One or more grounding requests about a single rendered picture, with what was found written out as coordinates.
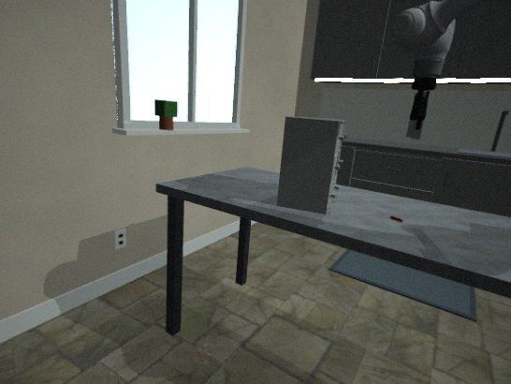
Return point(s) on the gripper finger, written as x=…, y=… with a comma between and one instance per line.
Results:
x=411, y=122
x=420, y=108

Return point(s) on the small grey chest of drawers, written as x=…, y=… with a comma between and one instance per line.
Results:
x=306, y=164

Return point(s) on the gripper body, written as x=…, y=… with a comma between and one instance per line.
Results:
x=424, y=84

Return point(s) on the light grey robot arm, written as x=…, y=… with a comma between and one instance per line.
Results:
x=423, y=30

